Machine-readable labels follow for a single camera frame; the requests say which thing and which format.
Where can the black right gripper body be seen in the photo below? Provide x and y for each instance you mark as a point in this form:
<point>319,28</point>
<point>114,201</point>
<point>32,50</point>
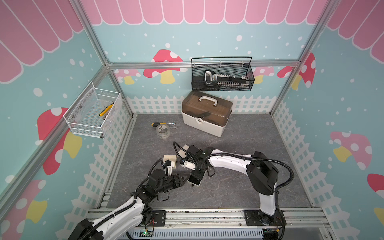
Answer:
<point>197,173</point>

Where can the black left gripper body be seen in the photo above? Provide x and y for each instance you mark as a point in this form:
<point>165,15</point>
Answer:
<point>171,183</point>

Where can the small cream printed gift box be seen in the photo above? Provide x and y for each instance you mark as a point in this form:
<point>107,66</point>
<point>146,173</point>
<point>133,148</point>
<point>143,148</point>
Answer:
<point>194,180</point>

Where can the cream drawer-style jewelry box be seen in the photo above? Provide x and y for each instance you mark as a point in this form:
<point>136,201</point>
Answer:
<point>171,158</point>

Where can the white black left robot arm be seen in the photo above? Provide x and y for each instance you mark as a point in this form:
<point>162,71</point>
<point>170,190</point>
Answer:
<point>126,204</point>

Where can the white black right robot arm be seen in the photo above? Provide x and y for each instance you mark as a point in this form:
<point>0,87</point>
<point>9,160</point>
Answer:
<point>267,177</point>

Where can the white storage box brown lid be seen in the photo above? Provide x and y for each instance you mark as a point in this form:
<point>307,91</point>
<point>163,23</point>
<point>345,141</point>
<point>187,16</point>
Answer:
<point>206,113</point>

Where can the clear packing tape roll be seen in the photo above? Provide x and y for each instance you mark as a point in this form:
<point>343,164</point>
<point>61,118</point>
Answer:
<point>163,131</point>

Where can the yellow utility knife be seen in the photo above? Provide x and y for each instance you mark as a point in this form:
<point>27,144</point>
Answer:
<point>106,110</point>

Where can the socket wrench set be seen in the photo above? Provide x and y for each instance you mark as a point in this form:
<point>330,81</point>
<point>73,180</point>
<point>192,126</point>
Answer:
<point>212,79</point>

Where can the yellow black handled screwdriver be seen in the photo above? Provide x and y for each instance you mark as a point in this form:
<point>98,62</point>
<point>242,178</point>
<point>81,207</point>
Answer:
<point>156,124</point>

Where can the black wire wall basket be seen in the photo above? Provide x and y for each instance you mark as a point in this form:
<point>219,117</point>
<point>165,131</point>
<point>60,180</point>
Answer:
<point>237,66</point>

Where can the white wire wall basket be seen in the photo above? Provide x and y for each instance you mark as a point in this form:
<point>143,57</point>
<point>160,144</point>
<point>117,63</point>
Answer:
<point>82,117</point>

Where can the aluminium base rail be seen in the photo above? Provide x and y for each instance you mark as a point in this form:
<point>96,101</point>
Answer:
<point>212,224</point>

